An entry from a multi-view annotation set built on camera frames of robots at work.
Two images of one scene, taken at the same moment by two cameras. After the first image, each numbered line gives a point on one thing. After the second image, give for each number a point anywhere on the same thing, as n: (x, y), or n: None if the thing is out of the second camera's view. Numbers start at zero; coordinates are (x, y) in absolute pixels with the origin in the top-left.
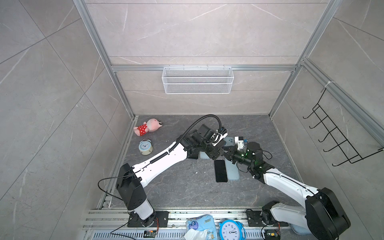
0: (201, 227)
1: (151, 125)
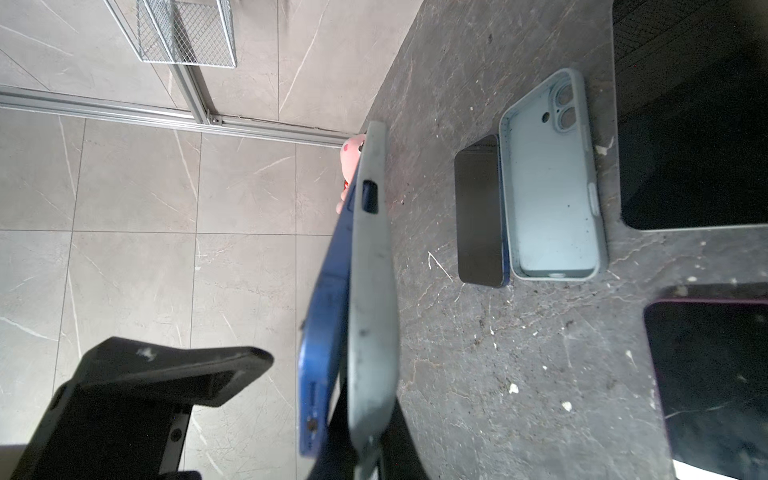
0: None
1: (349, 158)
